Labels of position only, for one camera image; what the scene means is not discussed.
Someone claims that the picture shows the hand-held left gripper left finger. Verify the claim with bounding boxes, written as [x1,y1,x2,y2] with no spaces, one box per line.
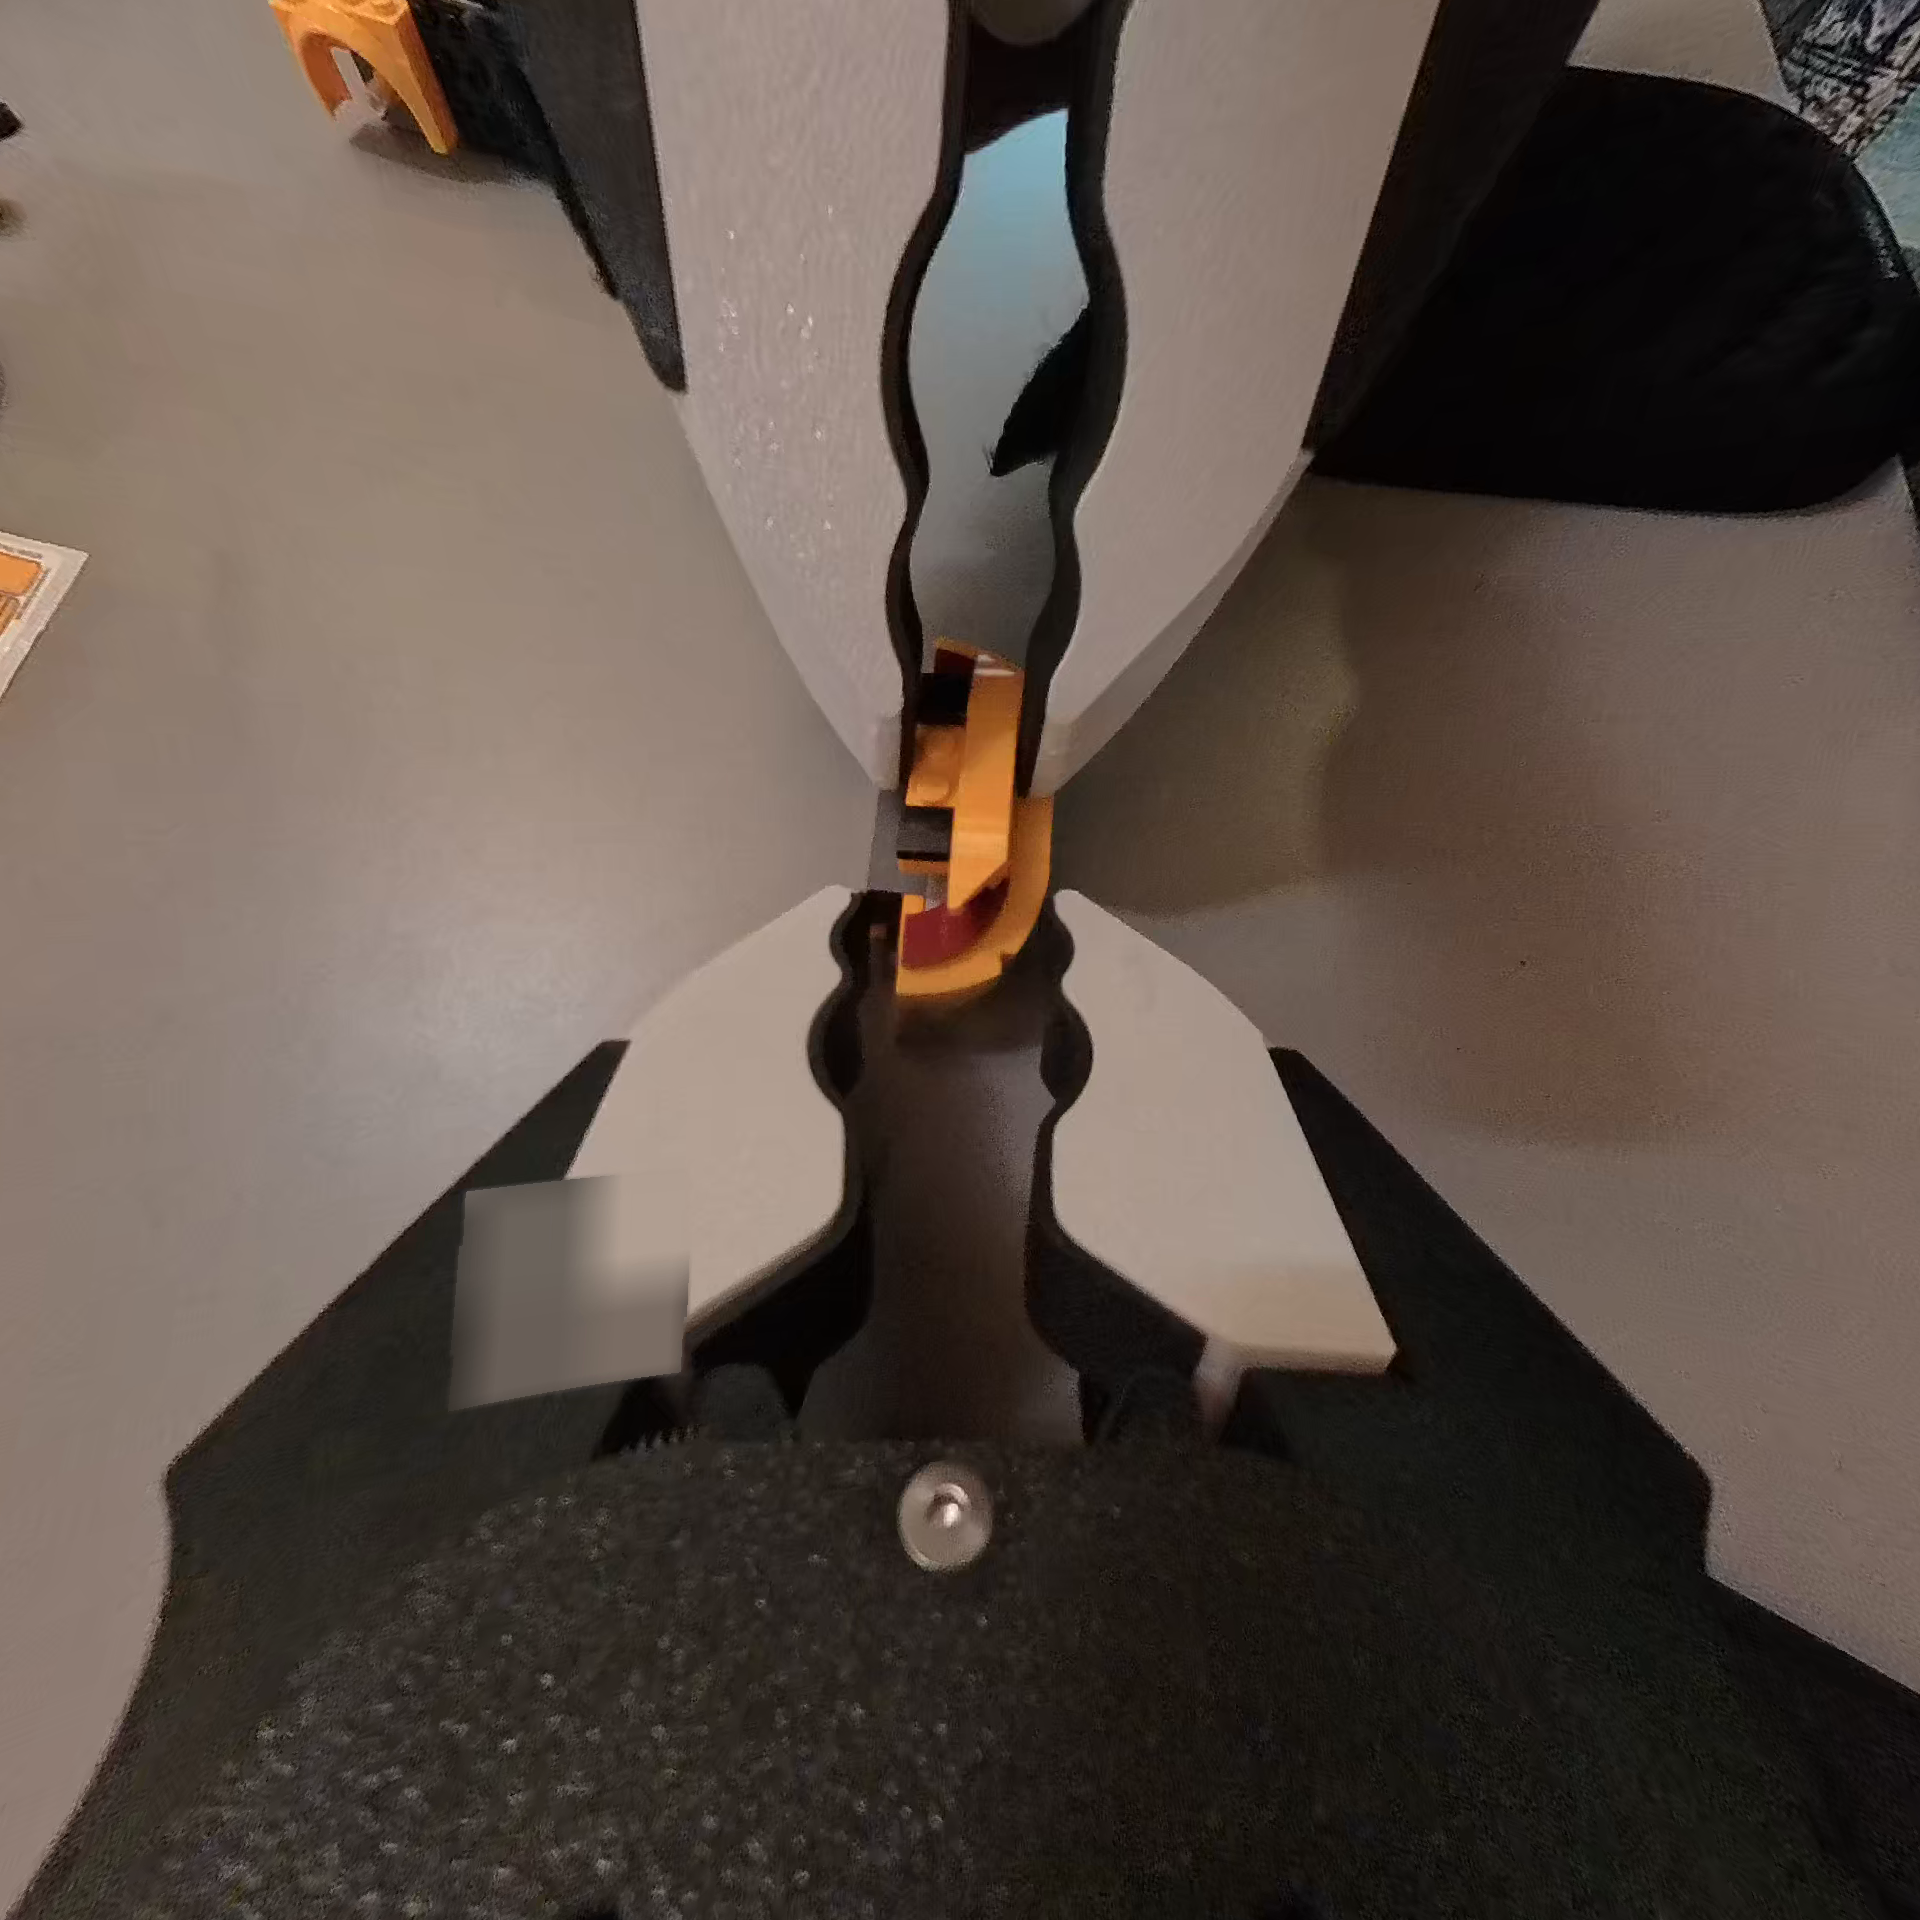
[574,885,879,1425]

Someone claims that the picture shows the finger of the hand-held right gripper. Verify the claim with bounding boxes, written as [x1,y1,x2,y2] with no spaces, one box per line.
[637,0,963,788]
[1019,0,1443,797]

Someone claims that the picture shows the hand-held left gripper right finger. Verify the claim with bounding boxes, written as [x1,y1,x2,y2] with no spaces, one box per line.
[1026,886,1402,1413]

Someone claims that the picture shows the orange lego wheel arch assembly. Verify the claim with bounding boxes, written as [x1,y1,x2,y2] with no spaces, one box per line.
[870,638,1058,1004]

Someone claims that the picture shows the black lego car chassis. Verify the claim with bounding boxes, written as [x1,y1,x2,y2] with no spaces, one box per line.
[270,0,467,160]

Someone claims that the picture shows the orange lego sticker sheet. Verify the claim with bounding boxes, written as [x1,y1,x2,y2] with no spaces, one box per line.
[0,533,90,699]

